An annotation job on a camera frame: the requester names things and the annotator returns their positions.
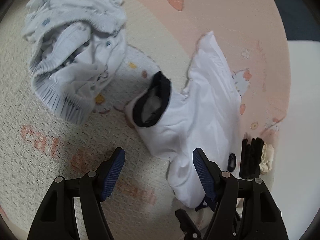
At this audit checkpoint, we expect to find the cream folded garment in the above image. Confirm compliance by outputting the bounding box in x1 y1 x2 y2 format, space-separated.
259 143 274 174

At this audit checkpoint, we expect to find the white shirt with navy trim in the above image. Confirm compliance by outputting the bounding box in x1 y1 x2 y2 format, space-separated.
125 32 241 208

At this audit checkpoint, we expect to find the pink cartoon cat blanket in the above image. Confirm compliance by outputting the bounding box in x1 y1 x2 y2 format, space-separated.
1 0 290 239

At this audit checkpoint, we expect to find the black folded garment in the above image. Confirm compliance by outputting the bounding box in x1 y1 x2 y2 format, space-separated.
239 137 264 179

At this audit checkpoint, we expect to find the white patterned knit garment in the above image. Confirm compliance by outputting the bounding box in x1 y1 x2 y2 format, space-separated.
22 0 127 125

